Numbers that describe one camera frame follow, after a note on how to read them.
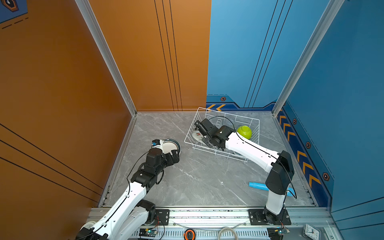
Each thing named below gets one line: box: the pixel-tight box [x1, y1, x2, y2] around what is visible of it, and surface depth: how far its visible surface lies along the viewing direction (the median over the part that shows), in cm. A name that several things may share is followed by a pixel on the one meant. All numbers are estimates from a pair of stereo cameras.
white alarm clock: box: [302, 223, 321, 240], surface depth 69 cm
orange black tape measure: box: [184, 228, 196, 240], surface depth 68 cm
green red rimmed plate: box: [162, 138, 182, 156], surface depth 101 cm
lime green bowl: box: [237, 125, 253, 140], surface depth 103 cm
